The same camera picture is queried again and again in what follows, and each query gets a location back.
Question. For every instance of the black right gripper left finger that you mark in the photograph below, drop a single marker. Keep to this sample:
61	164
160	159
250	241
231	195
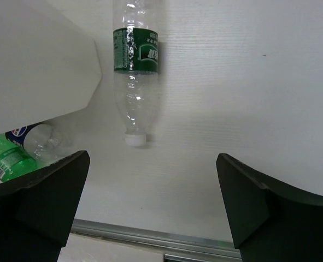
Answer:
37	209

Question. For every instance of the aluminium table edge rail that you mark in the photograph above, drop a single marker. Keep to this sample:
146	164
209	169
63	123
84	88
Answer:
174	247

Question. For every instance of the green plastic soda bottle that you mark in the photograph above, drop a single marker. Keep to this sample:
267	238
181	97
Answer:
14	161

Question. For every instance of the white translucent plastic bin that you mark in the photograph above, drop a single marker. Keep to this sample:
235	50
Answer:
49	66

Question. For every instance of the clear bottle blue Pepsi label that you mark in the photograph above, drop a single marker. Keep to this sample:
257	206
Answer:
42	141

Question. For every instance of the clear bottle dark green label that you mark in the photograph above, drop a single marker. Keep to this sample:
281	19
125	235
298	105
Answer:
135	50

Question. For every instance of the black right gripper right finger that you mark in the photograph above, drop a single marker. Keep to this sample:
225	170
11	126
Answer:
269	220

